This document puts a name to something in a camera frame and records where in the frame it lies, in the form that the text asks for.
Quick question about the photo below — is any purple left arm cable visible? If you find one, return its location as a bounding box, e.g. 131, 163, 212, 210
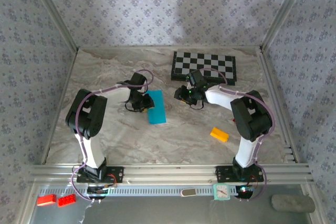
70, 69, 155, 204

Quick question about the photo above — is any grey stone roll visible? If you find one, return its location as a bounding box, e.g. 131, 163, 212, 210
271, 194, 316, 214

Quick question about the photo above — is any black left camera cable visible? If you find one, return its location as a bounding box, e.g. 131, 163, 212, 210
116, 80, 144, 114

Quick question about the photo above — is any slotted grey cable duct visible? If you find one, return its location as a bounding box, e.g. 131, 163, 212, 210
39, 186, 237, 197

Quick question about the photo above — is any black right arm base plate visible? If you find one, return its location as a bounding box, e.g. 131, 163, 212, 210
215, 165, 265, 183

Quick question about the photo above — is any aluminium mounting rail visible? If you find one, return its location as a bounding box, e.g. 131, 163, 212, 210
28, 163, 314, 185

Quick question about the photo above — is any mint green alarm clock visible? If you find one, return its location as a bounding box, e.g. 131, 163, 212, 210
212, 183, 231, 201

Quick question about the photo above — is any smooth red brick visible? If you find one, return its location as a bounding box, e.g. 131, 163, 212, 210
36, 194, 57, 207

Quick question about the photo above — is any black camera cable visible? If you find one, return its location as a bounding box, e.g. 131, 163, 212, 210
116, 80, 144, 114
188, 99, 205, 111

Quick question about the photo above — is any aluminium table side rail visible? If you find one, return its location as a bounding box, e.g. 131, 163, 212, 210
40, 47, 79, 165
258, 47, 301, 164

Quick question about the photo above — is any small oval white-rimmed object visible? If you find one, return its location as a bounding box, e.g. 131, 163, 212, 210
180, 188, 197, 198

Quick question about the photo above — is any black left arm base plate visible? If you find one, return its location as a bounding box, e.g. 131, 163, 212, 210
76, 165, 124, 184

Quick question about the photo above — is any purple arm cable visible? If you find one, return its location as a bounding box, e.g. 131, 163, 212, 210
70, 69, 155, 204
199, 68, 276, 202

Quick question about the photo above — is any black and white chessboard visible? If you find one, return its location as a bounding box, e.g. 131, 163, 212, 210
170, 51, 237, 86

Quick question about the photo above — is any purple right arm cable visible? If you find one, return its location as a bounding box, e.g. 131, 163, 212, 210
199, 68, 276, 202

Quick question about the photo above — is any aluminium frame post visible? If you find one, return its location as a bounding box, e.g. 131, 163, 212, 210
259, 0, 314, 50
25, 0, 79, 51

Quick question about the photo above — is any studded red toy brick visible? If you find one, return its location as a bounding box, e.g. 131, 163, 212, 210
57, 194, 77, 208

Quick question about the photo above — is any yellow rectangular block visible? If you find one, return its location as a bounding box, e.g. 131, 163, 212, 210
209, 126, 230, 143

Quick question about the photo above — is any black right camera cable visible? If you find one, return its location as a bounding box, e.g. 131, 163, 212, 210
188, 99, 205, 111

